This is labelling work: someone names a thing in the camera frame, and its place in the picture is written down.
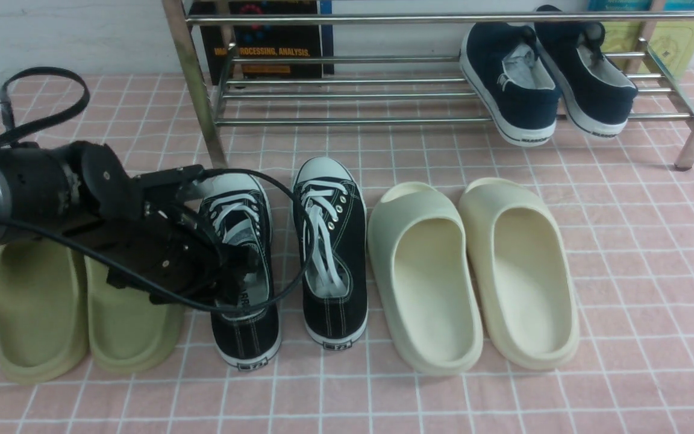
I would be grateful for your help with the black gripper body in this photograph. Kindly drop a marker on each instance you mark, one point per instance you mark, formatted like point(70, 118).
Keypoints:
point(150, 240)

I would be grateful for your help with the black canvas sneaker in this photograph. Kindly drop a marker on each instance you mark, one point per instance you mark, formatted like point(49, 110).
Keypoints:
point(237, 207)
point(332, 235)

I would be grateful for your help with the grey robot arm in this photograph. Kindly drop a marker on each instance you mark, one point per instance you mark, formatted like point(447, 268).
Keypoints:
point(40, 188)

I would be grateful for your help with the metal shoe rack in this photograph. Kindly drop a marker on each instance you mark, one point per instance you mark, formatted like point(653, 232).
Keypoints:
point(210, 110)

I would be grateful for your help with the green slipper, inner right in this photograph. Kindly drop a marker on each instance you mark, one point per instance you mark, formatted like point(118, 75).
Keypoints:
point(127, 333)

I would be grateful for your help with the green slipper, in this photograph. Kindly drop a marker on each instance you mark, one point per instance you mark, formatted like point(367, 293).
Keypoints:
point(127, 333)
point(43, 311)

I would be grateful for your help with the green slipper, outer left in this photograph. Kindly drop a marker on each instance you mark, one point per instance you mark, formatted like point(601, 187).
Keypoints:
point(43, 311)

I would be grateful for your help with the black book with orange text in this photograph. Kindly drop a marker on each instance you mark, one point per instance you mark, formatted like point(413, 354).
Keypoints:
point(262, 40)

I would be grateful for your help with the cream slipper, left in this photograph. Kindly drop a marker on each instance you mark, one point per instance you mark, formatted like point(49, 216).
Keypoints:
point(417, 249)

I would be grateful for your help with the cream slipper, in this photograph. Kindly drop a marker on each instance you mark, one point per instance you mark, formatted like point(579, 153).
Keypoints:
point(417, 249)
point(525, 289)

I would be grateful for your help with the cream slipper, right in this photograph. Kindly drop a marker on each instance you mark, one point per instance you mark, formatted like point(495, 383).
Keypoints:
point(525, 289)

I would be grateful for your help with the navy sneaker, left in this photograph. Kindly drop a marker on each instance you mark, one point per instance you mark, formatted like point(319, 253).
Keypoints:
point(502, 63)

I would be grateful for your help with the navy sneaker, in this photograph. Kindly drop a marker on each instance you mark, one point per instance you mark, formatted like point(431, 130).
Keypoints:
point(502, 63)
point(598, 96)

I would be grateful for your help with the navy sneaker, right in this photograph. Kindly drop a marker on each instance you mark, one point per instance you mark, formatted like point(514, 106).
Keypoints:
point(598, 96)

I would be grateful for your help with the pink checked cloth mat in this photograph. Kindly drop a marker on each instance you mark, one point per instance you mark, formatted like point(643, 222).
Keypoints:
point(627, 221)

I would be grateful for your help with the green teal book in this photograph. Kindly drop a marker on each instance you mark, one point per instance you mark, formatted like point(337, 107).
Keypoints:
point(673, 42)

